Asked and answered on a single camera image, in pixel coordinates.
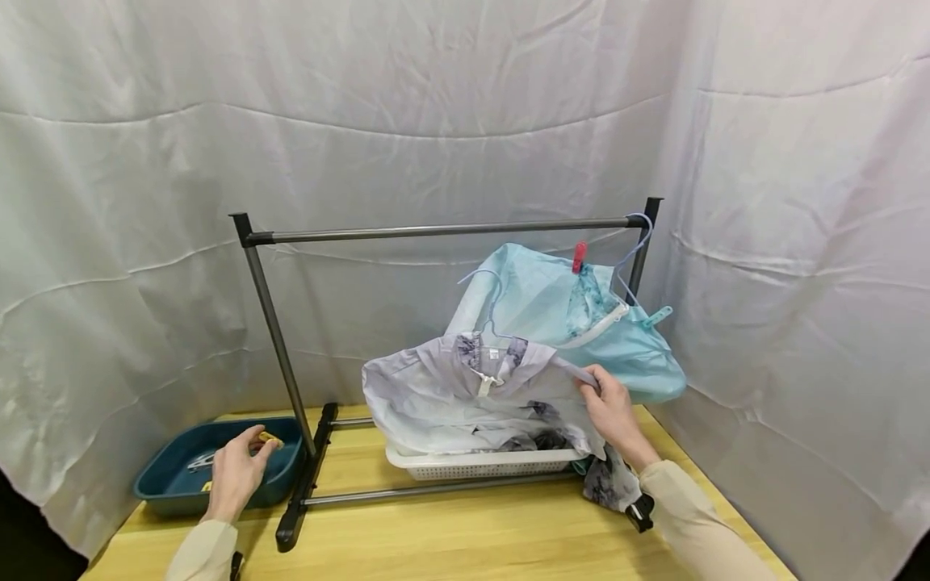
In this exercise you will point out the person's right hand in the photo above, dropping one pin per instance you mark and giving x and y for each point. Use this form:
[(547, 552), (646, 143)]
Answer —
[(614, 415)]

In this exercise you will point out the person's left hand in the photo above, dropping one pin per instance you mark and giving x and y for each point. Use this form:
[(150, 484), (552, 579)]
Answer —
[(232, 476)]

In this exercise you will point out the person's right thumb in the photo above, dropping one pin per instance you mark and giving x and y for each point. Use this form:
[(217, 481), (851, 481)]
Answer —
[(588, 393)]

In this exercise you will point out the person's left index finger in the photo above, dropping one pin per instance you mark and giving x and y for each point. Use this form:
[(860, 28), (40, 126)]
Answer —
[(249, 433)]

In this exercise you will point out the person's left thumb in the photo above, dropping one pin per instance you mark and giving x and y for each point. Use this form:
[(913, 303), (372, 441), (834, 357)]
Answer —
[(266, 456)]

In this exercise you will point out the person's right index finger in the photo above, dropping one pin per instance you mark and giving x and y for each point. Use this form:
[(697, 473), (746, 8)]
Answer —
[(604, 376)]

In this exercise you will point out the yellow clothespin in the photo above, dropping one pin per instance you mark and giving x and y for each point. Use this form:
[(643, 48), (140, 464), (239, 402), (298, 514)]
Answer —
[(271, 440)]

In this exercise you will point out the lavender shirt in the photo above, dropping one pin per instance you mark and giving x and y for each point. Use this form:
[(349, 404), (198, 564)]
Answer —
[(436, 399)]

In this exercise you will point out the person's right forearm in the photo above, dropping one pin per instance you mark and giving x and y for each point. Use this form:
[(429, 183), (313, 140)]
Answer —
[(697, 528)]

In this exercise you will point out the person's left forearm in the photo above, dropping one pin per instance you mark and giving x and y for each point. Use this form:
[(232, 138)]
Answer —
[(203, 553)]

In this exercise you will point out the white clothespin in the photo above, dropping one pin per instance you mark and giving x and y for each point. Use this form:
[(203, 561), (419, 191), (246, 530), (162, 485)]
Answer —
[(201, 461)]

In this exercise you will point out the teal clothespin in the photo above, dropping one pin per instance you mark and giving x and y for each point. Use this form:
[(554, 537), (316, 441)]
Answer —
[(657, 316)]

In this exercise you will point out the teal plastic bin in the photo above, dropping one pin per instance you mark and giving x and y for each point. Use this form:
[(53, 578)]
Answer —
[(171, 486)]

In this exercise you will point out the light blue shirt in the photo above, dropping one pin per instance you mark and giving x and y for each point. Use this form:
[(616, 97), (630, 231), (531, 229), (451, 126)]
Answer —
[(538, 294)]

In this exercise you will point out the black wrist band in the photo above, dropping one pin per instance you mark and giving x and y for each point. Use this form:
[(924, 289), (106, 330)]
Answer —
[(236, 566), (641, 513)]

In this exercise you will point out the red clothespin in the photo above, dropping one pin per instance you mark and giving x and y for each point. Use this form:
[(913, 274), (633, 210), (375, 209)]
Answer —
[(578, 257)]

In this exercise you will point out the light blue hanger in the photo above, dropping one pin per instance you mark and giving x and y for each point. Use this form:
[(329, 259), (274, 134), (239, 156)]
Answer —
[(639, 242), (495, 300)]

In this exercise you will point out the white plastic basket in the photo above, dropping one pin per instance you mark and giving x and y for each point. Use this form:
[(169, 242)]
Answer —
[(472, 466)]

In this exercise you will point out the grey metal clothes rack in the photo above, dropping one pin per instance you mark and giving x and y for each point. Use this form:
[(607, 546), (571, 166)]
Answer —
[(436, 231)]

